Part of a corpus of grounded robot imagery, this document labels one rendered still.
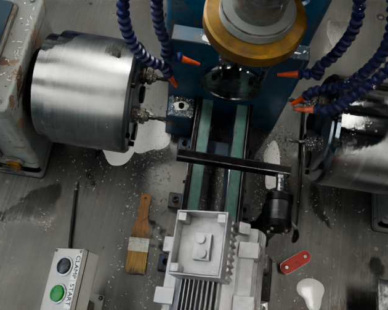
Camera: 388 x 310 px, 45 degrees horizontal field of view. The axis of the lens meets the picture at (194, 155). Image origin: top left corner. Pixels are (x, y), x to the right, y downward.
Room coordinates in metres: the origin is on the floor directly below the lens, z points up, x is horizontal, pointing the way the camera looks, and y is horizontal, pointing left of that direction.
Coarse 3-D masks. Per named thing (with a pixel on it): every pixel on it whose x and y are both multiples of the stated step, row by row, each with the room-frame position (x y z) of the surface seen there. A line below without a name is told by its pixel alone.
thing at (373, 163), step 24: (336, 96) 0.56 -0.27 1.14; (384, 96) 0.57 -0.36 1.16; (312, 120) 0.57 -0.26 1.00; (336, 120) 0.50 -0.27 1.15; (360, 120) 0.50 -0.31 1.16; (384, 120) 0.51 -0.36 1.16; (312, 144) 0.47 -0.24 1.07; (336, 144) 0.45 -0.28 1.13; (360, 144) 0.46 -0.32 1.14; (384, 144) 0.47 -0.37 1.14; (312, 168) 0.44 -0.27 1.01; (336, 168) 0.42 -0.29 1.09; (360, 168) 0.42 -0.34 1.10; (384, 168) 0.43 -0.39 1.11; (384, 192) 0.41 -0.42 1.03
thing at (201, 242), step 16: (176, 224) 0.23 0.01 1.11; (192, 224) 0.24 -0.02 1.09; (208, 224) 0.24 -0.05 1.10; (224, 224) 0.24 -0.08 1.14; (176, 240) 0.20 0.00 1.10; (192, 240) 0.21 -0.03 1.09; (208, 240) 0.21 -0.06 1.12; (224, 240) 0.21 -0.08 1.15; (176, 256) 0.17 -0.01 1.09; (192, 256) 0.17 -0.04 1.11; (208, 256) 0.18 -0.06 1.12; (224, 256) 0.18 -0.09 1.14; (176, 272) 0.14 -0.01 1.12; (192, 272) 0.15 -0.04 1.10; (208, 272) 0.15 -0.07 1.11; (224, 272) 0.15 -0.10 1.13
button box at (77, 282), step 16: (64, 256) 0.13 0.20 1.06; (80, 256) 0.14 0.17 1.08; (96, 256) 0.15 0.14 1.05; (80, 272) 0.11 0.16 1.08; (48, 288) 0.07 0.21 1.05; (64, 288) 0.08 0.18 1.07; (80, 288) 0.08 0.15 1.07; (48, 304) 0.04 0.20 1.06; (64, 304) 0.05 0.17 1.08; (80, 304) 0.06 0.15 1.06
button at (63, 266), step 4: (60, 260) 0.12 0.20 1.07; (64, 260) 0.13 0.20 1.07; (68, 260) 0.13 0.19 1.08; (60, 264) 0.12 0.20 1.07; (64, 264) 0.12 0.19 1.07; (68, 264) 0.12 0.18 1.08; (60, 268) 0.11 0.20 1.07; (64, 268) 0.11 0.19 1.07; (68, 268) 0.11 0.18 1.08; (60, 272) 0.10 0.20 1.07; (64, 272) 0.10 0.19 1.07
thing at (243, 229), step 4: (236, 224) 0.26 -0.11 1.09; (240, 224) 0.25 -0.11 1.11; (244, 224) 0.26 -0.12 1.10; (248, 224) 0.26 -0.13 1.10; (236, 228) 0.25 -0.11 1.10; (240, 228) 0.25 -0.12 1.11; (244, 228) 0.25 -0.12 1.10; (248, 228) 0.25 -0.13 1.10; (236, 232) 0.24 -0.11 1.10; (240, 232) 0.24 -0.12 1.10; (244, 232) 0.24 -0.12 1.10; (248, 232) 0.24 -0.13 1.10; (244, 236) 0.24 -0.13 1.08
